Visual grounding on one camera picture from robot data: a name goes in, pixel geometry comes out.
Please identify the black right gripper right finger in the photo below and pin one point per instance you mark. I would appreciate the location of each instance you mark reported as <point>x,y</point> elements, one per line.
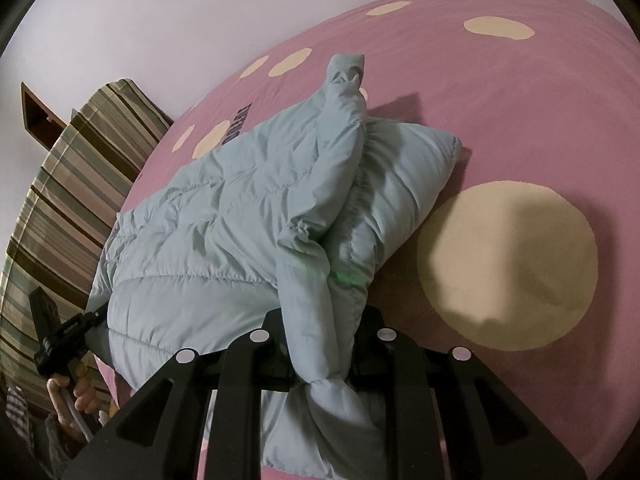
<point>384,358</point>

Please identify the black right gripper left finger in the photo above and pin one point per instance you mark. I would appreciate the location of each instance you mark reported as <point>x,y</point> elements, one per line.
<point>259,360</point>

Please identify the light blue puffer jacket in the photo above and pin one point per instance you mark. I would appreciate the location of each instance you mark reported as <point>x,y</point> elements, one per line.
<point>295,215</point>

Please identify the person's left hand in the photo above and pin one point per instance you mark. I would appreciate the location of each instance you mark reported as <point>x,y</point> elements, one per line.
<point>84,395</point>

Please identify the striped green brown pillow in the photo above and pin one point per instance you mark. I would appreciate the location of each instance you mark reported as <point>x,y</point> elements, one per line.
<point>67,215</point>

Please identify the pink bedsheet with cream dots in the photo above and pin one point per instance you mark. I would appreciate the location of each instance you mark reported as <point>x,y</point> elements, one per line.
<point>530,254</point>

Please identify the brown wooden wall shelf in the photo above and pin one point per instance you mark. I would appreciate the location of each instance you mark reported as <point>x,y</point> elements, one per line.
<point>39,121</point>

